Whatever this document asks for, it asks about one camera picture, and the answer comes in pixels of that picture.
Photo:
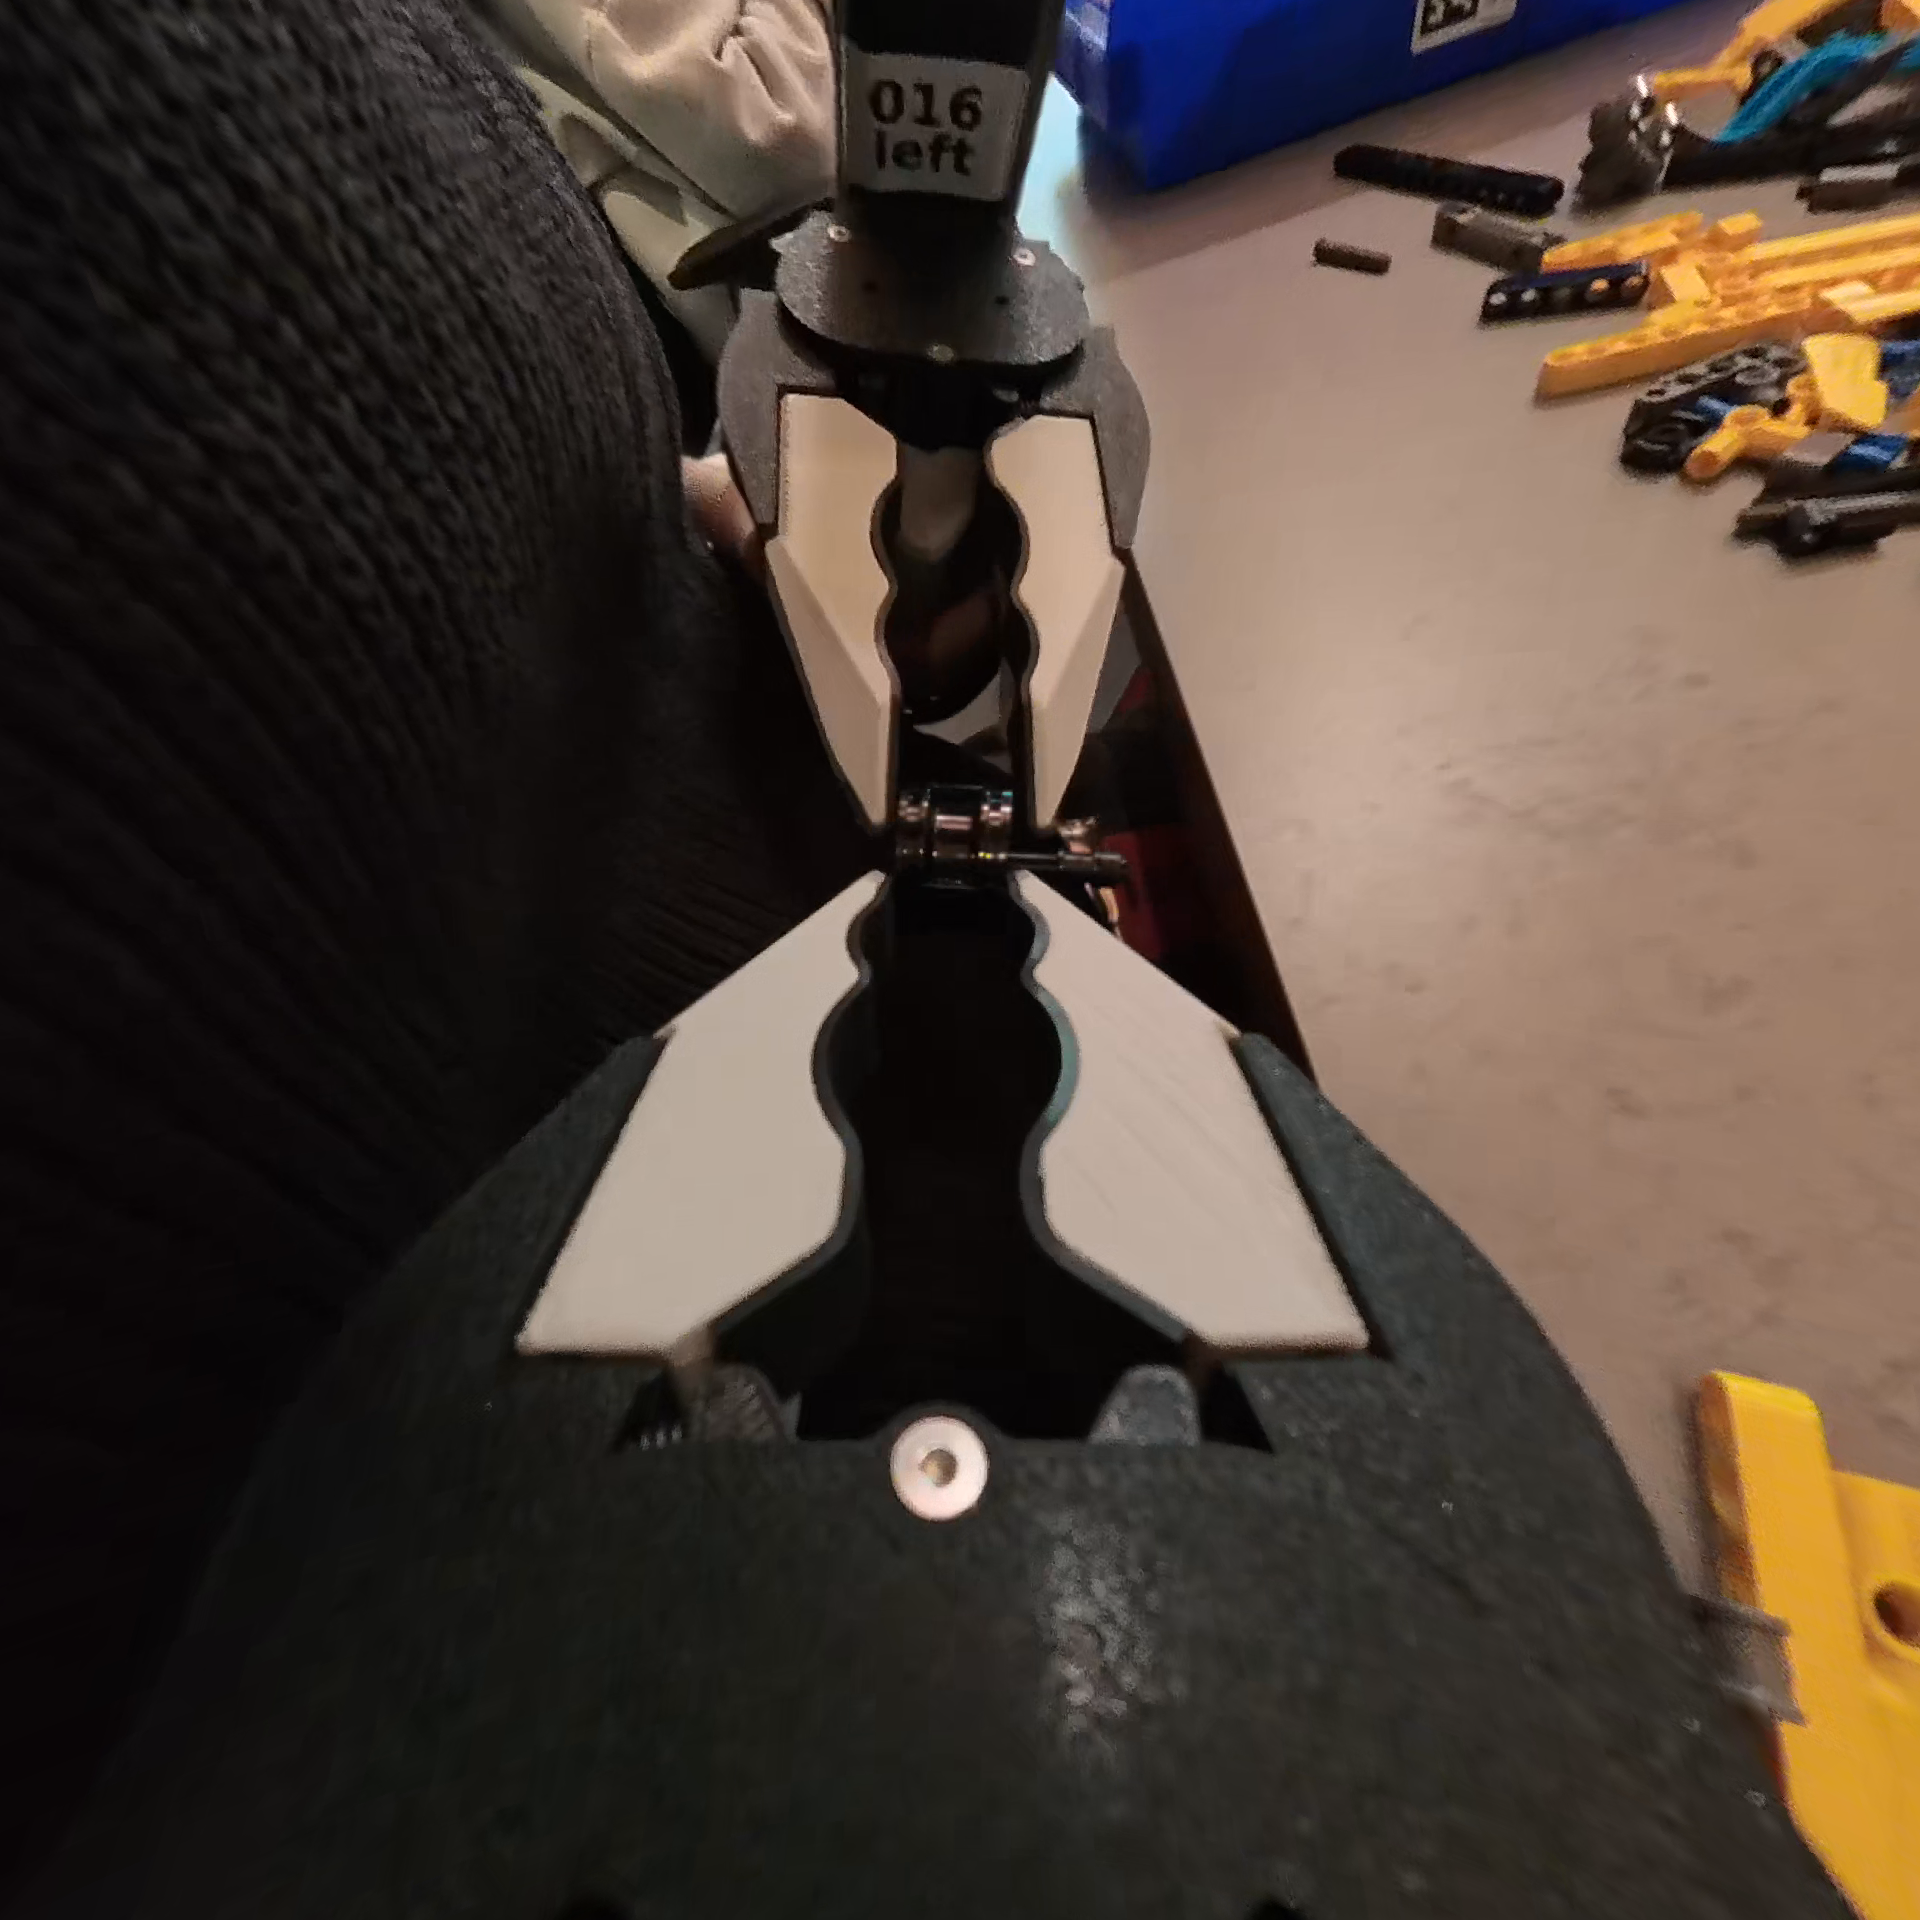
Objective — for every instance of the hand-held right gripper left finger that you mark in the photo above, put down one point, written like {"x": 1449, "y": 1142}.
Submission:
{"x": 691, "y": 1185}

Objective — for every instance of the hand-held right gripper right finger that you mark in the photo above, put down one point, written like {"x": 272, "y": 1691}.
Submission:
{"x": 1201, "y": 1185}

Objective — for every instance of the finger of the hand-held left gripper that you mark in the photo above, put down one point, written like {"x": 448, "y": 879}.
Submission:
{"x": 1073, "y": 525}
{"x": 825, "y": 525}

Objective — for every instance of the black toy axle pin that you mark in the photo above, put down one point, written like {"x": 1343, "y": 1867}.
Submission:
{"x": 1073, "y": 859}

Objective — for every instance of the person's left hand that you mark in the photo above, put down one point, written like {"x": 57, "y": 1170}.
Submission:
{"x": 944, "y": 629}

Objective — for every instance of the beige cloth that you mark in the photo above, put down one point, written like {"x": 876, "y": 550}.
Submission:
{"x": 675, "y": 90}

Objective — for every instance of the blue plastic bin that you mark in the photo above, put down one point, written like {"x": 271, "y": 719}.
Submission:
{"x": 1201, "y": 90}

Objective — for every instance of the person's black knit sweater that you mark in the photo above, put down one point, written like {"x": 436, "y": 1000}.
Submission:
{"x": 299, "y": 600}

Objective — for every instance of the pile of toy building pieces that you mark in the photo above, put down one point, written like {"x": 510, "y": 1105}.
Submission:
{"x": 1723, "y": 435}

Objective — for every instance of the yellow toy beam assembly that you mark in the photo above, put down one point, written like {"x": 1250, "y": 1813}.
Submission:
{"x": 1723, "y": 299}

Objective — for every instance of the yellow toy panel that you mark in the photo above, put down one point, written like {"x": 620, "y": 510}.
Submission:
{"x": 1844, "y": 1723}

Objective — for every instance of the blue curved toy beam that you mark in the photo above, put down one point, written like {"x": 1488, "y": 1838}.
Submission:
{"x": 1816, "y": 82}

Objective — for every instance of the long yellow toy frame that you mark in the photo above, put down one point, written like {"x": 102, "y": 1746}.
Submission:
{"x": 1800, "y": 24}

